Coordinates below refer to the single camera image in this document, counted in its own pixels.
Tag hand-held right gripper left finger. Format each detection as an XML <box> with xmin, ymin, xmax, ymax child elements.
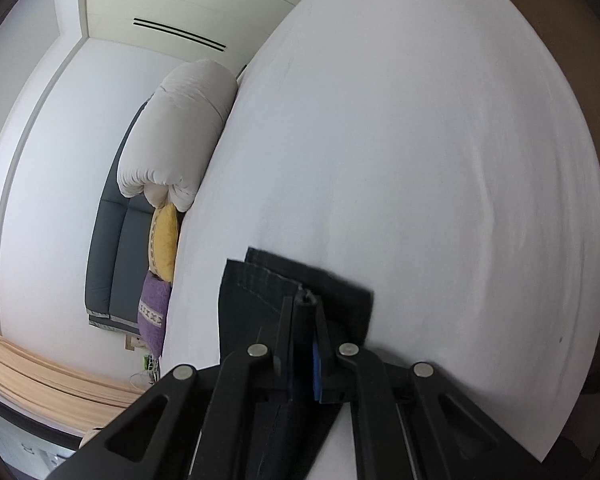
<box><xmin>45</xmin><ymin>296</ymin><xmax>311</xmax><ymax>480</ymax></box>

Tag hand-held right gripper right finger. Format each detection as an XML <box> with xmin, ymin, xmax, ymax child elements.
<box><xmin>305</xmin><ymin>294</ymin><xmax>556</xmax><ymax>480</ymax></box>

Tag black denim pants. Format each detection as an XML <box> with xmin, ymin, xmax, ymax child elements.
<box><xmin>200</xmin><ymin>246</ymin><xmax>374</xmax><ymax>480</ymax></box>

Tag purple pillow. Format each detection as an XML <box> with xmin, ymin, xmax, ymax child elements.
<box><xmin>137</xmin><ymin>271</ymin><xmax>173</xmax><ymax>358</ymax></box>

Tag yellow pillow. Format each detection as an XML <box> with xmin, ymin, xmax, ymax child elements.
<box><xmin>147</xmin><ymin>202</ymin><xmax>181</xmax><ymax>285</ymax></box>

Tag grey upholstered headboard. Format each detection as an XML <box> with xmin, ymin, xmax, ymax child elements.
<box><xmin>84</xmin><ymin>100</ymin><xmax>156</xmax><ymax>333</ymax></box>

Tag bed with white sheet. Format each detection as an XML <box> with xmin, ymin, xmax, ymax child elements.
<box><xmin>160</xmin><ymin>0</ymin><xmax>600</xmax><ymax>480</ymax></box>

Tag rolled white duvet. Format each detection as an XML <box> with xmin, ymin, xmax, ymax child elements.
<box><xmin>117</xmin><ymin>58</ymin><xmax>239</xmax><ymax>212</ymax></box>

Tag beige curtain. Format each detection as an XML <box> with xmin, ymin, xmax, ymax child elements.
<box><xmin>0</xmin><ymin>337</ymin><xmax>146</xmax><ymax>436</ymax></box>

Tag white wire rack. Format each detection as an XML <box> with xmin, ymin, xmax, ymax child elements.
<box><xmin>130</xmin><ymin>367</ymin><xmax>160</xmax><ymax>392</ymax></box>

